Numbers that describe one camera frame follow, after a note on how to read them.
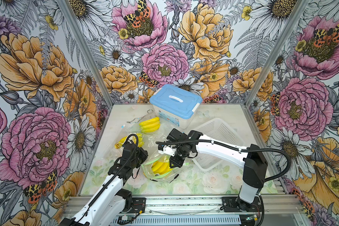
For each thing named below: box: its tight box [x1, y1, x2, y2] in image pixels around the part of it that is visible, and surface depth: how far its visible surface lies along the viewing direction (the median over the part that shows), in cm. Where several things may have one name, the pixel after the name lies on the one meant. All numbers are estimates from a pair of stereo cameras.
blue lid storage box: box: [149, 84, 203, 129], surface depth 102 cm
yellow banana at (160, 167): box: [151, 161, 174, 175], surface depth 82 cm
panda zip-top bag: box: [141, 154, 190, 184], surface depth 74 cm
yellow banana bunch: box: [138, 116, 161, 133], surface depth 104 cm
